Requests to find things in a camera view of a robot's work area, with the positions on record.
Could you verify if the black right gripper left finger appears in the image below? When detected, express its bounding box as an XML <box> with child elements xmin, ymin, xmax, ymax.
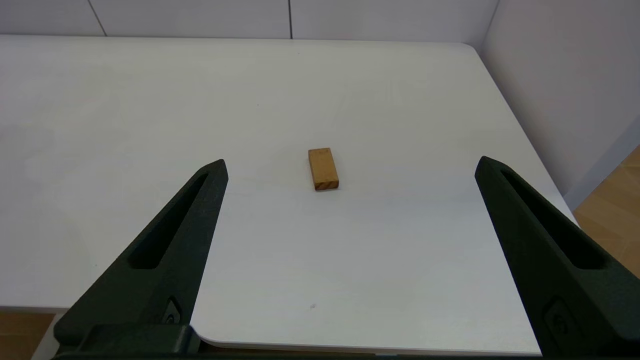
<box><xmin>52</xmin><ymin>159</ymin><xmax>229</xmax><ymax>347</ymax></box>

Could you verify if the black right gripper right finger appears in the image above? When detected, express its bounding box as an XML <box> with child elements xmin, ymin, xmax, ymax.
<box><xmin>474</xmin><ymin>155</ymin><xmax>640</xmax><ymax>358</ymax></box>

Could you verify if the rectangular wooden building block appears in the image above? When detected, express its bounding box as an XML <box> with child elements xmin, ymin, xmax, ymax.
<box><xmin>308</xmin><ymin>147</ymin><xmax>340</xmax><ymax>192</ymax></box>

